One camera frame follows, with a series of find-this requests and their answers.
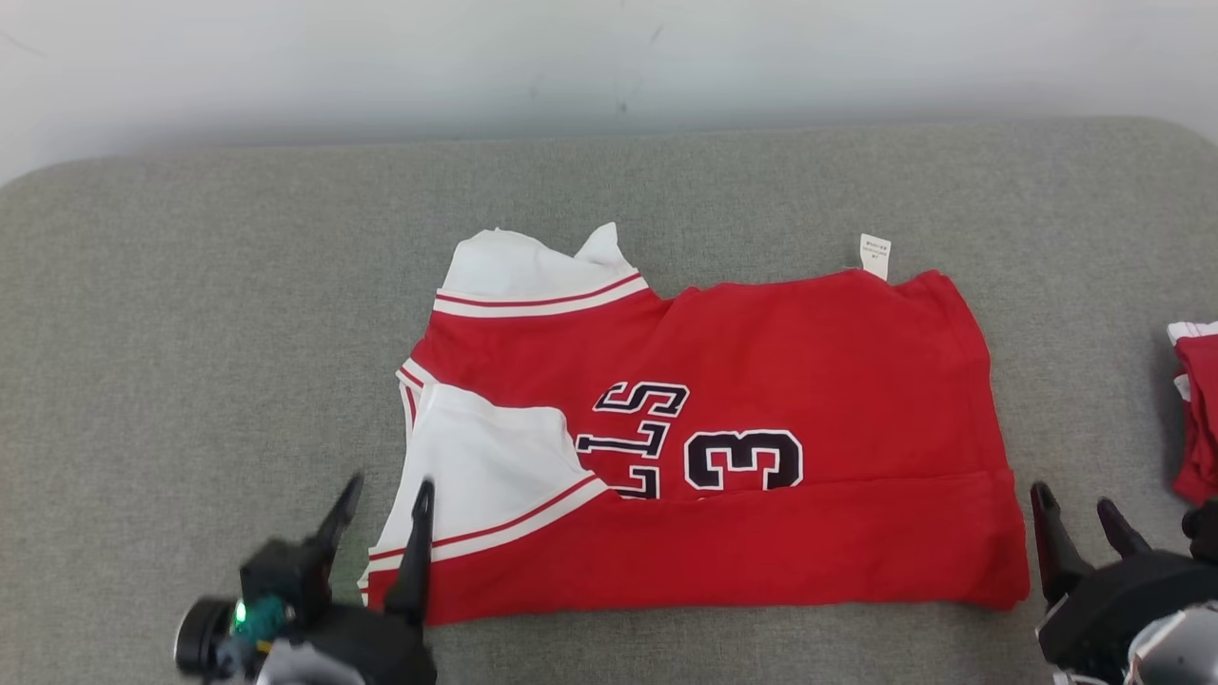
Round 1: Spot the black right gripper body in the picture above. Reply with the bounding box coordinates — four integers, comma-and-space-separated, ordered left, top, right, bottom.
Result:
1037, 552, 1218, 678

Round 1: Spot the grey fabric sofa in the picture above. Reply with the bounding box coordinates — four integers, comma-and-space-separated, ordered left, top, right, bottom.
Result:
0, 116, 1218, 685

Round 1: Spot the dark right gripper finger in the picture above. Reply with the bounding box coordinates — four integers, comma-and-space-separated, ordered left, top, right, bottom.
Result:
1031, 482, 1086, 605
1097, 498, 1152, 559

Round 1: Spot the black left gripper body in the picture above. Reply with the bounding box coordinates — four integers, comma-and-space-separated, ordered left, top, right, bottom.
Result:
304, 609, 439, 685

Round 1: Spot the red shorts white stripe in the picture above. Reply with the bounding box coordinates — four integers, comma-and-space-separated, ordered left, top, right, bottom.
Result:
1168, 322, 1218, 505

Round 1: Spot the red white basketball jersey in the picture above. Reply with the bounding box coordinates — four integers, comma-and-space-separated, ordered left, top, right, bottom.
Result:
360, 224, 1031, 626

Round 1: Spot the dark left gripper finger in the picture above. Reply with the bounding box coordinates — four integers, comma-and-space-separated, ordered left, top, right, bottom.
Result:
309, 476, 364, 572
385, 480, 436, 624

